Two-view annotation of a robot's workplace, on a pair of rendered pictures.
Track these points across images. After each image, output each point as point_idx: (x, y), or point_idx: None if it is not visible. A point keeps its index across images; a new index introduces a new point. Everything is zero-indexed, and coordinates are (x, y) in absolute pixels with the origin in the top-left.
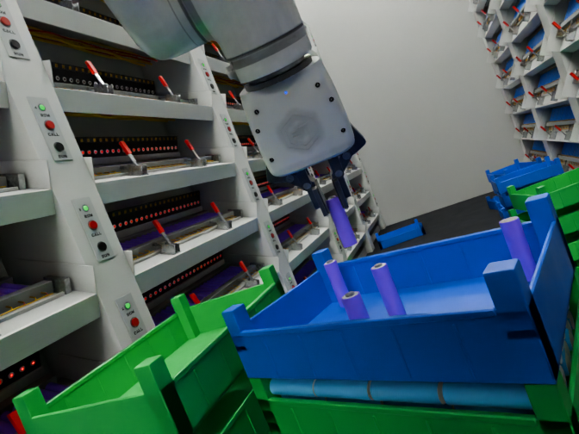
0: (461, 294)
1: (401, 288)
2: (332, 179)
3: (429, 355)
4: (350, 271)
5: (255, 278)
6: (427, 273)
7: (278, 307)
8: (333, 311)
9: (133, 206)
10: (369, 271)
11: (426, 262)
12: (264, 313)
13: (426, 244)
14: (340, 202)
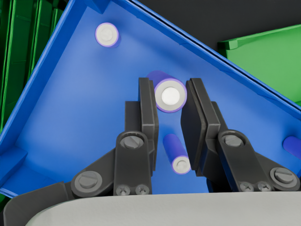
0: (235, 126)
1: (187, 49)
2: (196, 159)
3: None
4: (131, 7)
5: None
6: (225, 72)
7: (24, 103)
8: (93, 48)
9: None
10: (160, 27)
11: (234, 75)
12: (10, 128)
13: (251, 82)
14: (182, 133)
